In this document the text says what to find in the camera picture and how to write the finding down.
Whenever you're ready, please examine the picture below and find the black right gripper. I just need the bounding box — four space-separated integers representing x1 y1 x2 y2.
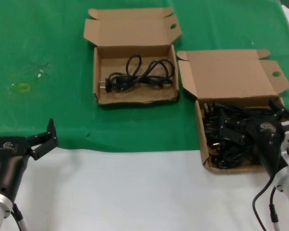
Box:
219 98 289 178

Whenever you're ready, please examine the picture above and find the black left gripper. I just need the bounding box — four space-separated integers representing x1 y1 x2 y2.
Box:
0 117 59 203

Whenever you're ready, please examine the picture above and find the brown cardboard box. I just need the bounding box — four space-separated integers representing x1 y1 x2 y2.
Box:
177 49 289 174

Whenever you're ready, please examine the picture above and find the cardboard box with torn rim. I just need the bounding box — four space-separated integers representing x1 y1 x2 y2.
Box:
83 7 183 105

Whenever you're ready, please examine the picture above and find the green tablecloth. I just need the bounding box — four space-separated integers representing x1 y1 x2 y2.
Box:
0 0 289 154

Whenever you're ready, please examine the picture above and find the black power cable pile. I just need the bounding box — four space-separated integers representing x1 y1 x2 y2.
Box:
202 101 282 169

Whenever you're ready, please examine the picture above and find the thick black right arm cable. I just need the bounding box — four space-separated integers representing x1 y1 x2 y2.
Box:
252 177 275 231

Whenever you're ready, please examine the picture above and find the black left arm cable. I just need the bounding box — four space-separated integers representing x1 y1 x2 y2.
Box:
11 202 29 231

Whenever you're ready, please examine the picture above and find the right arm cable with connector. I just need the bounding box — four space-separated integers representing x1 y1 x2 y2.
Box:
268 190 280 231

